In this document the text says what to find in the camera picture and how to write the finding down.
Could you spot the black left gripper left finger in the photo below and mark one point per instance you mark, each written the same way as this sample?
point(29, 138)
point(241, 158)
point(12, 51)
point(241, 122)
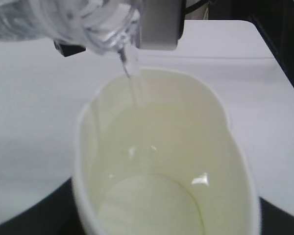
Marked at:
point(54, 215)

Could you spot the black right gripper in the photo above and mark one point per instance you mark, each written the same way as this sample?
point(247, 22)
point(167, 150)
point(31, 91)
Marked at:
point(67, 50)

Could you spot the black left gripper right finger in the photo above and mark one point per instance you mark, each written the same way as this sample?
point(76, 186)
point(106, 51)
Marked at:
point(275, 221)

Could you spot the clear water bottle green label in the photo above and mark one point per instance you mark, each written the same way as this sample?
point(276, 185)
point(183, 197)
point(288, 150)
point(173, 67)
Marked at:
point(99, 25)

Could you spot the white paper cup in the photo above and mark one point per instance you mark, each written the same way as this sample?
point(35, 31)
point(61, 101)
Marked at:
point(156, 156)

